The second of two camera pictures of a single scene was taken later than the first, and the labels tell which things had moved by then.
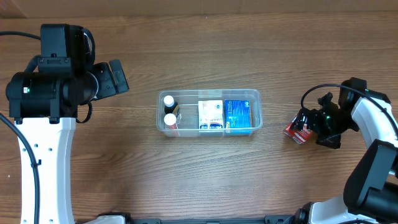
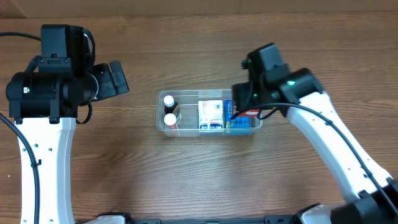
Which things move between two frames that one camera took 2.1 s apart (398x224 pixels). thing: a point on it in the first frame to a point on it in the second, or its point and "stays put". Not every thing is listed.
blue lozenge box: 237,117 stays put
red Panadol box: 300,136 to 254,112
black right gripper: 306,119 to 241,99
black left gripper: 104,81 stays put
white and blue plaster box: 211,116 stays put
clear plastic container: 209,112 stays put
